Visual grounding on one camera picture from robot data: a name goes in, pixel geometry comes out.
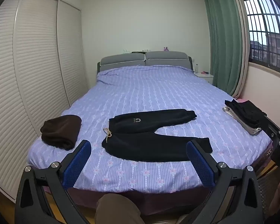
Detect folded grey garment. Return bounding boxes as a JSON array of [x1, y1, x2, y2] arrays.
[[222, 106, 263, 136]]

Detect white louvered wardrobe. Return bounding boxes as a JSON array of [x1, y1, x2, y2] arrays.
[[0, 0, 94, 203]]

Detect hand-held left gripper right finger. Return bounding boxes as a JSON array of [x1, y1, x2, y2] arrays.
[[184, 139, 268, 224]]

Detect black pants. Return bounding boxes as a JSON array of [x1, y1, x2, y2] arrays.
[[101, 108, 213, 162]]

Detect grey padded headboard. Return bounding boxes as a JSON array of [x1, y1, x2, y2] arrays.
[[97, 51, 193, 75]]

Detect folded brown garment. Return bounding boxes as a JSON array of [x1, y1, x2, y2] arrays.
[[40, 114, 82, 151]]

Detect purple floral bed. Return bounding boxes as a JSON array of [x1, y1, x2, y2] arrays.
[[27, 65, 274, 216]]

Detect white nightstand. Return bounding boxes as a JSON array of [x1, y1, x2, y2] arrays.
[[193, 71, 214, 84]]

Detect stack of folded clothes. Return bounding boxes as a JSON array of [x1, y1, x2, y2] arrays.
[[224, 99, 268, 129]]

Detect barred window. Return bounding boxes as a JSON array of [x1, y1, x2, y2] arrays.
[[243, 0, 280, 78]]

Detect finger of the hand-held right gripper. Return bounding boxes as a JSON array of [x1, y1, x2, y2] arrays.
[[262, 115, 280, 143]]

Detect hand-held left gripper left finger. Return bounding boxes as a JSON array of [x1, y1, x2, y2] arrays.
[[15, 139, 92, 224]]

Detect green curtain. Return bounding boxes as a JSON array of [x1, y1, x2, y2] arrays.
[[202, 0, 245, 97]]

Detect person's leg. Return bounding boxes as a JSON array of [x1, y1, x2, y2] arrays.
[[94, 193, 145, 224]]

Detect wicker basket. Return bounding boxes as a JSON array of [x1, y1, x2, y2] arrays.
[[256, 167, 279, 216]]

